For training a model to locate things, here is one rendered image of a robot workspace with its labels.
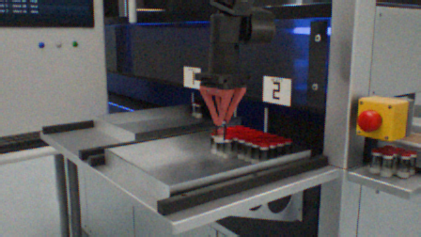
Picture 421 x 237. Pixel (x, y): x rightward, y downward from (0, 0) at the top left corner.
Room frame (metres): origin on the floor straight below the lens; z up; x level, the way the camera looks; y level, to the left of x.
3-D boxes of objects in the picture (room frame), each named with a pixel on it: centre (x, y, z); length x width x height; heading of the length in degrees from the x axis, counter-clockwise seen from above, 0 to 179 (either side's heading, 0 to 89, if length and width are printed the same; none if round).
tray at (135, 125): (1.15, 0.12, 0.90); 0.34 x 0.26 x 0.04; 127
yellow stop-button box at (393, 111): (0.75, -0.33, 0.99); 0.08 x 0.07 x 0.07; 127
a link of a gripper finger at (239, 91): (0.77, -0.03, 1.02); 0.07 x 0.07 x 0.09; 52
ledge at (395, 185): (0.76, -0.38, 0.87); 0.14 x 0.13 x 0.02; 127
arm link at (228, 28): (0.77, -0.04, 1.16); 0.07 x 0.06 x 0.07; 123
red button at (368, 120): (0.72, -0.30, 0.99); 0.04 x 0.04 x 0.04; 37
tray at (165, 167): (0.81, 0.00, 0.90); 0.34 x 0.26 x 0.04; 126
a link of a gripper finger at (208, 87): (0.77, -0.03, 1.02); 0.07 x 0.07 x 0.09; 52
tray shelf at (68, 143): (0.97, 0.07, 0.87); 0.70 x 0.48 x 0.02; 37
